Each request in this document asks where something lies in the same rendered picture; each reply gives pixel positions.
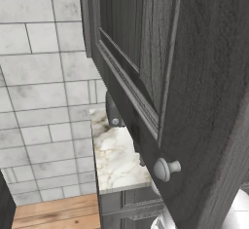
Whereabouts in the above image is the dark grey base cabinet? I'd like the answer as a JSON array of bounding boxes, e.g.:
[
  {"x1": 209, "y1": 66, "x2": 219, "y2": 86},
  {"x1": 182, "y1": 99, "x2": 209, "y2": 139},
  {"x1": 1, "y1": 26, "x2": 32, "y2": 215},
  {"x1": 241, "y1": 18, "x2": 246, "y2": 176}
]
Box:
[{"x1": 98, "y1": 186, "x2": 167, "y2": 229}]

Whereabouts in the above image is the dark grey cabinet door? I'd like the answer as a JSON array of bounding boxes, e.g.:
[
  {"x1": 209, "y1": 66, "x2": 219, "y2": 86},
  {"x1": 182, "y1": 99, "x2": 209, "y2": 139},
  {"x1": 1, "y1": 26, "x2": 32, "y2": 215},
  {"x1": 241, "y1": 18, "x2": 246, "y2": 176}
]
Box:
[{"x1": 78, "y1": 0, "x2": 249, "y2": 229}]

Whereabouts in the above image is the grey round door knob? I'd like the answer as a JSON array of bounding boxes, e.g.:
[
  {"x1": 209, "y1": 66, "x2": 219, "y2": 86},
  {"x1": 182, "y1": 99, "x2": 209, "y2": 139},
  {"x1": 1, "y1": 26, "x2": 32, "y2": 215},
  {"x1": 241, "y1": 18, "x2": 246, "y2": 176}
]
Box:
[{"x1": 153, "y1": 157, "x2": 182, "y2": 183}]

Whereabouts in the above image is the dark grey small appliance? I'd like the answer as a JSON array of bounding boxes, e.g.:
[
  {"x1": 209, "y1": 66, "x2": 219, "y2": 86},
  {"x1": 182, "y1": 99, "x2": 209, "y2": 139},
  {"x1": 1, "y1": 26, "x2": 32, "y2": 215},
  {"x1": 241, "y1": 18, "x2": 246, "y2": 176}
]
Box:
[{"x1": 104, "y1": 91, "x2": 126, "y2": 129}]

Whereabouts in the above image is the dark cabinet side panel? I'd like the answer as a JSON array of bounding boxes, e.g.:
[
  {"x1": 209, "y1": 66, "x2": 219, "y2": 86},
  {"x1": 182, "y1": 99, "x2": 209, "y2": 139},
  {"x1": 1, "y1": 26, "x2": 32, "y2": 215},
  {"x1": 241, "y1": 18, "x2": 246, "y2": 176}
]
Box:
[{"x1": 0, "y1": 170, "x2": 18, "y2": 229}]

